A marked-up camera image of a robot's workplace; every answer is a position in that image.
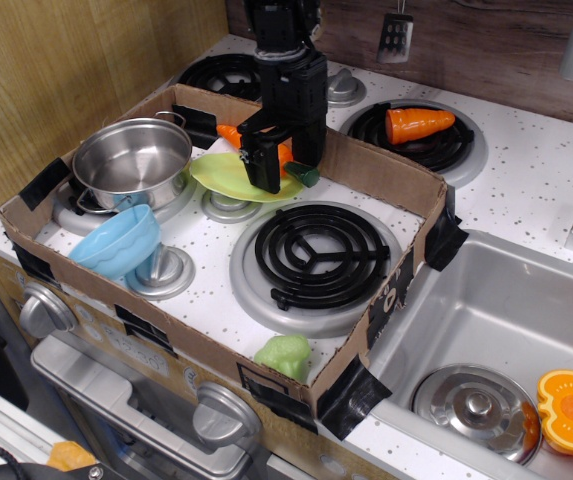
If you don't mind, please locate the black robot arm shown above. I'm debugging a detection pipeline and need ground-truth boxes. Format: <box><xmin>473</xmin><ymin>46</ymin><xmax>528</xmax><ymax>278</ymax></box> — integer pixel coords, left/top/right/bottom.
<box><xmin>237</xmin><ymin>1</ymin><xmax>328</xmax><ymax>194</ymax></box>

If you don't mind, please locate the silver stovetop knob middle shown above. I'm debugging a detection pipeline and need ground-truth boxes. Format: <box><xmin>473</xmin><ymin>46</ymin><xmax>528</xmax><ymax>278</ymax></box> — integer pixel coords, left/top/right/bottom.
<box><xmin>201</xmin><ymin>190</ymin><xmax>261</xmax><ymax>224</ymax></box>

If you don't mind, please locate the silver sink basin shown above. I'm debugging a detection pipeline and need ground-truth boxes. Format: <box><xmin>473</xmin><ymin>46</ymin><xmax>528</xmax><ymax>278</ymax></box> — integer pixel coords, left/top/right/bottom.
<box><xmin>365</xmin><ymin>228</ymin><xmax>573</xmax><ymax>480</ymax></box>

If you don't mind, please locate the silver oven knob right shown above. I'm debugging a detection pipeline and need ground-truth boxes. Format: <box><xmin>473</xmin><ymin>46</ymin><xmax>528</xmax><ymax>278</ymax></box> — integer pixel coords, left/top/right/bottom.
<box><xmin>192</xmin><ymin>381</ymin><xmax>262</xmax><ymax>449</ymax></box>

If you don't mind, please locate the orange toy carrot piece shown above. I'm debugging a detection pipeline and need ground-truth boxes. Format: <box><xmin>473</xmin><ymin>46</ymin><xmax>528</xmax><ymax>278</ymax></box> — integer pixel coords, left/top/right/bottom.
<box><xmin>385</xmin><ymin>108</ymin><xmax>456</xmax><ymax>145</ymax></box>

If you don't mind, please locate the silver oven knob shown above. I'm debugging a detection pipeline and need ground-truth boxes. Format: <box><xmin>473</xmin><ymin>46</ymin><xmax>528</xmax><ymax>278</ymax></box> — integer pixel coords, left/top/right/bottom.
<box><xmin>19</xmin><ymin>282</ymin><xmax>78</xmax><ymax>339</ymax></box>
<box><xmin>192</xmin><ymin>381</ymin><xmax>262</xmax><ymax>449</ymax></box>

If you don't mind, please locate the silver stovetop knob front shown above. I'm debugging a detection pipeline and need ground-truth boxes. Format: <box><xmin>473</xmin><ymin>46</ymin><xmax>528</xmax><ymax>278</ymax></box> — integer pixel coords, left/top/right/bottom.
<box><xmin>125</xmin><ymin>243</ymin><xmax>196</xmax><ymax>300</ymax></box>

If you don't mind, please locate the black cable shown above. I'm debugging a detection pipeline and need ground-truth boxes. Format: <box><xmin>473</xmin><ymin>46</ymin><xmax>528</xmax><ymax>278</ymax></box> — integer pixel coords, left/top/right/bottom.
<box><xmin>0</xmin><ymin>444</ymin><xmax>30</xmax><ymax>480</ymax></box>

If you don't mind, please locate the black front right burner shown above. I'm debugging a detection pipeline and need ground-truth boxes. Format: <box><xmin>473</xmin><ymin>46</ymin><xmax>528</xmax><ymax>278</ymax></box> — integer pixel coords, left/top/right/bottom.
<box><xmin>254</xmin><ymin>203</ymin><xmax>392</xmax><ymax>311</ymax></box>

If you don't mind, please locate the orange toy pumpkin half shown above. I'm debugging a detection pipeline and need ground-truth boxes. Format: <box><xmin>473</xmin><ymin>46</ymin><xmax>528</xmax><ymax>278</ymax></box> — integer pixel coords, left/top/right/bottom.
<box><xmin>537</xmin><ymin>370</ymin><xmax>573</xmax><ymax>456</ymax></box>

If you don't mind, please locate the black back right burner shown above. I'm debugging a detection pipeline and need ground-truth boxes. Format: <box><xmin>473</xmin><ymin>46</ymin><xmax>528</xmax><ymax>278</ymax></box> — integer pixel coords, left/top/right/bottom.
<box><xmin>342</xmin><ymin>101</ymin><xmax>478</xmax><ymax>173</ymax></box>

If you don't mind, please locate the stainless steel pot lid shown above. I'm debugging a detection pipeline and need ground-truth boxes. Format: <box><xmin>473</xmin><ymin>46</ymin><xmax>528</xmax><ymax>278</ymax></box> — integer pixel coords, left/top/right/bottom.
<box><xmin>409</xmin><ymin>364</ymin><xmax>542</xmax><ymax>465</ymax></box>

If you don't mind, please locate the silver oven knob left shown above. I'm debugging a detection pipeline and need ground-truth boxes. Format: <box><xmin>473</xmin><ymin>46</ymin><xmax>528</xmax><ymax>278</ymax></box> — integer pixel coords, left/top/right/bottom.
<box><xmin>19</xmin><ymin>282</ymin><xmax>78</xmax><ymax>339</ymax></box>

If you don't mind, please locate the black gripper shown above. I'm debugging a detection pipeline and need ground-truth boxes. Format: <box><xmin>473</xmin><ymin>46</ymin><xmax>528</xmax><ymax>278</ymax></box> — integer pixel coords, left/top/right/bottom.
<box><xmin>238</xmin><ymin>49</ymin><xmax>328</xmax><ymax>194</ymax></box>

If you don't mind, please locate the black back left burner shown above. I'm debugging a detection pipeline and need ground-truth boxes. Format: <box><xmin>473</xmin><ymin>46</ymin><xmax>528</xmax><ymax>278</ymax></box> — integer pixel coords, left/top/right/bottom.
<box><xmin>176</xmin><ymin>53</ymin><xmax>261</xmax><ymax>102</ymax></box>

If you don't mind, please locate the light green toy broccoli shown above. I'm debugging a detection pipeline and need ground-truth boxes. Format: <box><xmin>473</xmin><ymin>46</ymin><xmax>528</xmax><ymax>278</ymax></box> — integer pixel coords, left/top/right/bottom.
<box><xmin>253</xmin><ymin>335</ymin><xmax>311</xmax><ymax>382</ymax></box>

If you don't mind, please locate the black burner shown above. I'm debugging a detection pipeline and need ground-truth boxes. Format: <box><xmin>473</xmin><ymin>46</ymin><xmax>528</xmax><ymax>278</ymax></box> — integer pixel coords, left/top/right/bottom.
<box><xmin>57</xmin><ymin>179</ymin><xmax>91</xmax><ymax>215</ymax></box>
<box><xmin>342</xmin><ymin>101</ymin><xmax>478</xmax><ymax>173</ymax></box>
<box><xmin>176</xmin><ymin>53</ymin><xmax>261</xmax><ymax>102</ymax></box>
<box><xmin>254</xmin><ymin>203</ymin><xmax>392</xmax><ymax>311</ymax></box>

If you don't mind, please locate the hanging silver spatula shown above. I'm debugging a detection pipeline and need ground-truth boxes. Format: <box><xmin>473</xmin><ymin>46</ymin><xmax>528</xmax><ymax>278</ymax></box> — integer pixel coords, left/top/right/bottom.
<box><xmin>376</xmin><ymin>1</ymin><xmax>414</xmax><ymax>64</ymax></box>

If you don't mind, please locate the orange cloth scrap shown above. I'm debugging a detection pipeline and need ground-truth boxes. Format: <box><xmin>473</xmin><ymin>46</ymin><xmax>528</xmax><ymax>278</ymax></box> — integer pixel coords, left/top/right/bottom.
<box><xmin>46</xmin><ymin>441</ymin><xmax>97</xmax><ymax>472</ymax></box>

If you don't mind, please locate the silver stovetop knob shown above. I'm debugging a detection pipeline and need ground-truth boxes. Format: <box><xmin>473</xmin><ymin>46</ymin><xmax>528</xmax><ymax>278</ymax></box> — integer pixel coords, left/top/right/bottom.
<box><xmin>201</xmin><ymin>190</ymin><xmax>261</xmax><ymax>224</ymax></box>
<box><xmin>327</xmin><ymin>68</ymin><xmax>367</xmax><ymax>108</ymax></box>
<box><xmin>125</xmin><ymin>243</ymin><xmax>196</xmax><ymax>300</ymax></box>

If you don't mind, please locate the light green plastic plate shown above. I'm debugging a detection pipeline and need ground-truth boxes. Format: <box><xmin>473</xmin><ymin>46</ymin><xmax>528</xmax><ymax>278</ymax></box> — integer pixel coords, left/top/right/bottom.
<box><xmin>190</xmin><ymin>153</ymin><xmax>304</xmax><ymax>203</ymax></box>

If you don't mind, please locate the orange toy carrot green top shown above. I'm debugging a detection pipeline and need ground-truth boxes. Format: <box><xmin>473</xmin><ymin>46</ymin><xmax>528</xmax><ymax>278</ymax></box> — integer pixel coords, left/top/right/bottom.
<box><xmin>216</xmin><ymin>124</ymin><xmax>320</xmax><ymax>188</ymax></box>

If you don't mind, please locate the black front left burner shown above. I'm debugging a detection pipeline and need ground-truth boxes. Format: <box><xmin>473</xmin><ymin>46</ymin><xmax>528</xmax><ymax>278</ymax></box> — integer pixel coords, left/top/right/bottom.
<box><xmin>57</xmin><ymin>179</ymin><xmax>91</xmax><ymax>215</ymax></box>

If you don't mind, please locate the light blue plastic bowl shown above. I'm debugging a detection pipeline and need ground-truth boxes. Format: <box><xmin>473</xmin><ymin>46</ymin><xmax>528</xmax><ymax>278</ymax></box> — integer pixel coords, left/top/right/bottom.
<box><xmin>68</xmin><ymin>205</ymin><xmax>161</xmax><ymax>280</ymax></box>

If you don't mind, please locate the silver stovetop knob back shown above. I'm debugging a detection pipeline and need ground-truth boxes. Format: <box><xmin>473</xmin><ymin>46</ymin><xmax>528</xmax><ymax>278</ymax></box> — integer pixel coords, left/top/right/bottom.
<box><xmin>327</xmin><ymin>68</ymin><xmax>367</xmax><ymax>108</ymax></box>

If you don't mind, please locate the silver oven door handle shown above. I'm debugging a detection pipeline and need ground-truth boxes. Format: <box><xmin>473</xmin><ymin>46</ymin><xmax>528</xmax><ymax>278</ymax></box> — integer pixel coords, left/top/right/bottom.
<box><xmin>31</xmin><ymin>336</ymin><xmax>253</xmax><ymax>479</ymax></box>

